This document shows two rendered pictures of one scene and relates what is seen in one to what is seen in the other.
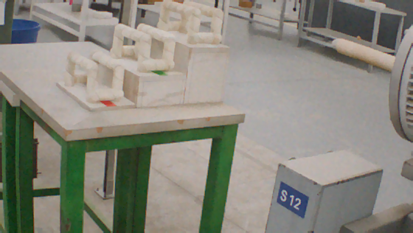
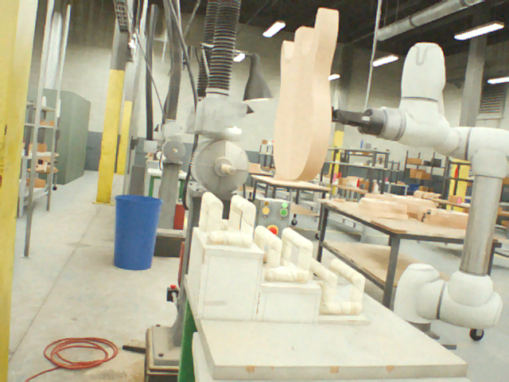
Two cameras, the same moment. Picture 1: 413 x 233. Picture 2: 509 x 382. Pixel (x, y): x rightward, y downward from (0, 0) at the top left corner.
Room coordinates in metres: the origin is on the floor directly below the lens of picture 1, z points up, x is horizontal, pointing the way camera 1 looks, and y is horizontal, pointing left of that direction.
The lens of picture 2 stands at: (2.97, 0.66, 1.33)
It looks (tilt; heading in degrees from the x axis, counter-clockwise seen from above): 4 degrees down; 205
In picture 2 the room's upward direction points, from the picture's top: 7 degrees clockwise
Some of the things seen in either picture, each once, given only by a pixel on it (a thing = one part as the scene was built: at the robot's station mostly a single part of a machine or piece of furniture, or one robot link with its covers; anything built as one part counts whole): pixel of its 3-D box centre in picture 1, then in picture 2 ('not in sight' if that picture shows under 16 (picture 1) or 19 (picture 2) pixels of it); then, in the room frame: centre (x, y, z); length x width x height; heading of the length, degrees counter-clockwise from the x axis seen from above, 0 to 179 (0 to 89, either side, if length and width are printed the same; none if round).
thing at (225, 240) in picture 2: (172, 26); (230, 238); (1.97, 0.15, 1.12); 0.11 x 0.03 x 0.03; 129
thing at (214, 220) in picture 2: (185, 18); (214, 225); (1.99, 0.11, 1.15); 0.03 x 0.03 x 0.09
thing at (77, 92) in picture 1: (93, 94); (325, 305); (1.71, 0.34, 0.94); 0.27 x 0.15 x 0.01; 39
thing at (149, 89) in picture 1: (139, 78); (275, 288); (1.80, 0.22, 0.98); 0.27 x 0.16 x 0.09; 39
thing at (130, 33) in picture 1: (132, 33); (296, 239); (1.77, 0.25, 1.12); 0.20 x 0.03 x 0.03; 38
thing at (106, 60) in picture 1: (106, 60); (319, 270); (1.73, 0.31, 1.04); 0.20 x 0.03 x 0.03; 38
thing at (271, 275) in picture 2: (126, 50); (288, 274); (1.87, 0.28, 1.04); 0.11 x 0.03 x 0.03; 129
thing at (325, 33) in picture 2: not in sight; (323, 32); (1.91, 0.30, 1.64); 0.07 x 0.04 x 0.10; 38
